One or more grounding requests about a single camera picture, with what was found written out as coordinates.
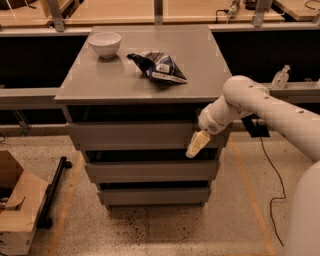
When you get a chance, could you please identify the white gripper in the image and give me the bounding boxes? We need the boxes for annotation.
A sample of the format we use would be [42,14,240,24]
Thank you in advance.
[186,108,226,158]

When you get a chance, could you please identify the grey top drawer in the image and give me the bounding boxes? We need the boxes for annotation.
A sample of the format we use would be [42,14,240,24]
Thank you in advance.
[65,120,233,152]

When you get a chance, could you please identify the grey drawer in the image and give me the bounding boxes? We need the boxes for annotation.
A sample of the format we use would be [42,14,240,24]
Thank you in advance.
[97,188,211,206]
[85,159,220,183]
[65,120,233,152]

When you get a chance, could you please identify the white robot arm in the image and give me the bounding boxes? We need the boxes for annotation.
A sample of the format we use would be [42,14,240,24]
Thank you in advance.
[186,75,320,256]

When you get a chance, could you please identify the grey bottom drawer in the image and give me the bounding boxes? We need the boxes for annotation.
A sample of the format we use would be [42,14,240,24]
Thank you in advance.
[97,188,211,206]

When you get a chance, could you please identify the grey drawer cabinet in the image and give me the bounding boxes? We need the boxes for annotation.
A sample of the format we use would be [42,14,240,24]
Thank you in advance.
[54,24,243,211]

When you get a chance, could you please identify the grey middle drawer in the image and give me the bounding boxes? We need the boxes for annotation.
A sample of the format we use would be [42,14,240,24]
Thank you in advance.
[85,159,220,183]

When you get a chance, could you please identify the black floor power box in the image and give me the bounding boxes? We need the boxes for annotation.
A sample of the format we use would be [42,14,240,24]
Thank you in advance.
[242,116,270,138]

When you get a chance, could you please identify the dark blue chip bag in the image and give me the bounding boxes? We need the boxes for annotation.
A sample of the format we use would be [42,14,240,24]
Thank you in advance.
[127,51,187,84]

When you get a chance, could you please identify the clear sanitizer pump bottle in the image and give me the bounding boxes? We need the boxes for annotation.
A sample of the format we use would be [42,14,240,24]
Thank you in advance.
[271,65,290,89]

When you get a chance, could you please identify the white ceramic bowl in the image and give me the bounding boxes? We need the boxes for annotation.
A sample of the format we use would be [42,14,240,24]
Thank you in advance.
[88,32,121,58]

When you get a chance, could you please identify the black metal bar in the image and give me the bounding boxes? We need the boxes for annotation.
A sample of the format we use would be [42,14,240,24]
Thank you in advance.
[37,156,72,229]

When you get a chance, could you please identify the brown cardboard box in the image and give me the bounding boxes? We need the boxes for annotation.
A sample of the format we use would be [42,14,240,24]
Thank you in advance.
[0,151,48,256]

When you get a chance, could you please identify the black floor cable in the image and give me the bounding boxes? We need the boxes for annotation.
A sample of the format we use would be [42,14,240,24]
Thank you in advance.
[258,136,288,248]

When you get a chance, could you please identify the grey metal rail frame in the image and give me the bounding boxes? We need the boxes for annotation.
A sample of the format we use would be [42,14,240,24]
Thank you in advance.
[0,0,320,110]

